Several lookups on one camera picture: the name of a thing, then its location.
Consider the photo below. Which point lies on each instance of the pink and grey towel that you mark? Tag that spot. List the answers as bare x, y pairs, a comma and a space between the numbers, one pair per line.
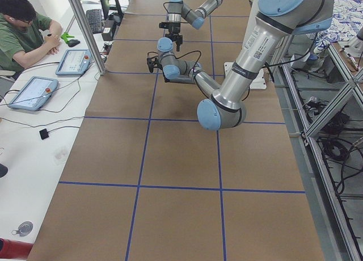
182, 79

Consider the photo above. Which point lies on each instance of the small black box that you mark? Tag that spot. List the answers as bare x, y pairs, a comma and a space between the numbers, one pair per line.
109, 30

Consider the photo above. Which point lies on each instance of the black keyboard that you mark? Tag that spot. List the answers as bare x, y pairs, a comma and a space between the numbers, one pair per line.
94, 18

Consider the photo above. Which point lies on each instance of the upper teach pendant tablet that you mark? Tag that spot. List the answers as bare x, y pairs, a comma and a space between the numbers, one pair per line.
74, 62

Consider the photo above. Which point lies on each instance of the teach pendant tablet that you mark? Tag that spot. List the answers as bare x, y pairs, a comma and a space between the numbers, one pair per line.
34, 94
74, 62

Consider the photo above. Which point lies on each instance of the black computer monitor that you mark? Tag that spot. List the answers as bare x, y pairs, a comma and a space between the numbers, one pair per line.
114, 5

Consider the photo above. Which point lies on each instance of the black computer mouse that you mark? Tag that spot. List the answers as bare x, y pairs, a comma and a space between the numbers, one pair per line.
73, 42

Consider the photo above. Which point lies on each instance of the green tool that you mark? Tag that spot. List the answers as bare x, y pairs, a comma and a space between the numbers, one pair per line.
66, 37

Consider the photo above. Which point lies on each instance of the brown paper table cover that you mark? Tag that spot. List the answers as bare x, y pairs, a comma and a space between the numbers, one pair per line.
144, 181

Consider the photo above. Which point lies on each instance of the lower teach pendant tablet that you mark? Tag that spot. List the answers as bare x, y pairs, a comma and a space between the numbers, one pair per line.
34, 94

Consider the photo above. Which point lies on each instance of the person in green shirt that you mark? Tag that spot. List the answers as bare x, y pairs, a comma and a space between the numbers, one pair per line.
26, 35

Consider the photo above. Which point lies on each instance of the small black square device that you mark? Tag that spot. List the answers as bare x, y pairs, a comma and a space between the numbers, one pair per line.
44, 133

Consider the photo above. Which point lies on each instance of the blue patterned cloth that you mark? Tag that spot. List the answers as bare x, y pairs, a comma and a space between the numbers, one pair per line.
346, 23

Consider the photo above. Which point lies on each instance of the round grey tape measure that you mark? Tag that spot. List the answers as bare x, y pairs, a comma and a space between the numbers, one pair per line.
24, 229

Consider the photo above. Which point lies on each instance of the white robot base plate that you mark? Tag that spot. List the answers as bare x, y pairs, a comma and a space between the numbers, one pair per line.
257, 84

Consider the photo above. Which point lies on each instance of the aluminium frame post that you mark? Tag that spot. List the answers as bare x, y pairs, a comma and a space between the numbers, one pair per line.
80, 17

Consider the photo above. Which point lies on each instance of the aluminium frame rack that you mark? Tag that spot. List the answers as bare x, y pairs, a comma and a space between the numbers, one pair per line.
323, 99

